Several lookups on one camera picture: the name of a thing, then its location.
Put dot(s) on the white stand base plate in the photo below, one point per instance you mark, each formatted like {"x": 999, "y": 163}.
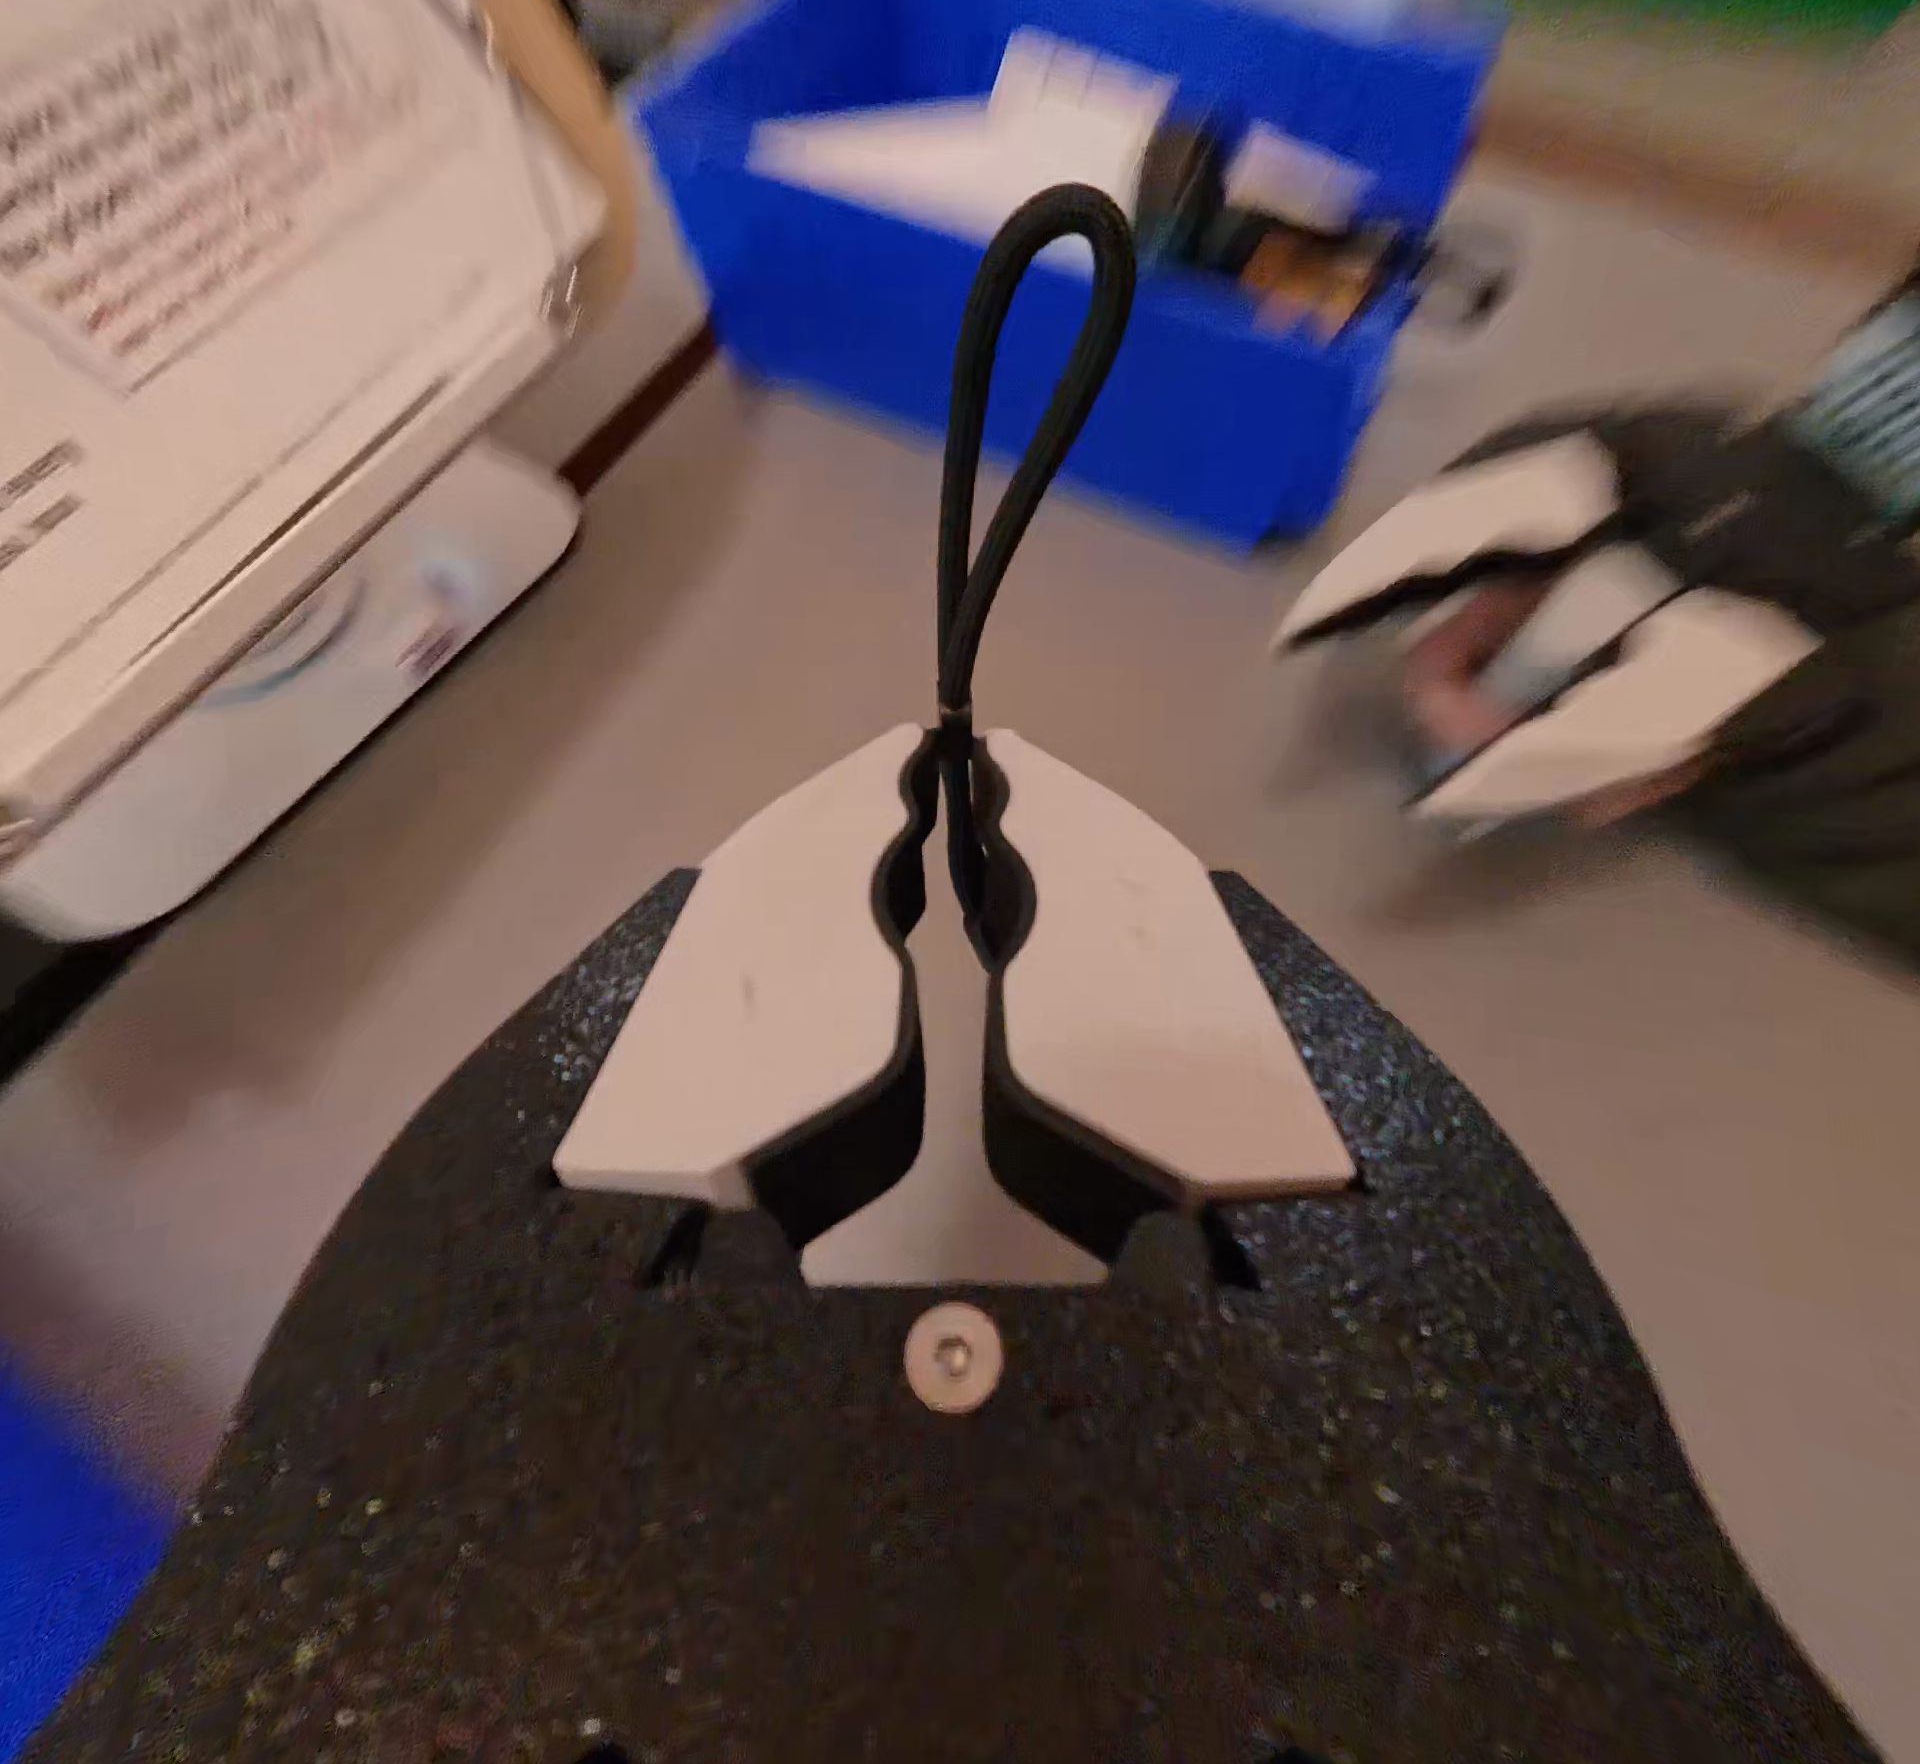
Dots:
{"x": 480, "y": 519}

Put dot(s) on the person's right forearm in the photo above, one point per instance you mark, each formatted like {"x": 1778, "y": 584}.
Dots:
{"x": 1830, "y": 805}

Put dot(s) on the orange block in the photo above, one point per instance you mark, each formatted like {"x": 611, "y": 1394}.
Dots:
{"x": 1320, "y": 273}

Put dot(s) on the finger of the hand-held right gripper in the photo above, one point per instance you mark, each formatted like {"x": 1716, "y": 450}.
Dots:
{"x": 1651, "y": 706}
{"x": 1485, "y": 512}

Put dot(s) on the instruction board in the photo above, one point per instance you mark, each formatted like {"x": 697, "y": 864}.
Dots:
{"x": 225, "y": 219}

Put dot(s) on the person's right hand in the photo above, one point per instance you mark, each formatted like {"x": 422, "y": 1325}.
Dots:
{"x": 1476, "y": 670}

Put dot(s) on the blue plastic bin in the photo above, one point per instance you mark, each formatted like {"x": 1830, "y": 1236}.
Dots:
{"x": 62, "y": 1538}
{"x": 975, "y": 414}

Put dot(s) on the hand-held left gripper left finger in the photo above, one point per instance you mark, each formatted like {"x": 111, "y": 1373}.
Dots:
{"x": 734, "y": 1028}

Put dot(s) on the white bottle black cap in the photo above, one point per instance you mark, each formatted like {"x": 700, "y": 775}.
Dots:
{"x": 900, "y": 159}

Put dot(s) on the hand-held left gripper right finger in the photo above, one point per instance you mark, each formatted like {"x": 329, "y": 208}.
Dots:
{"x": 1170, "y": 1028}

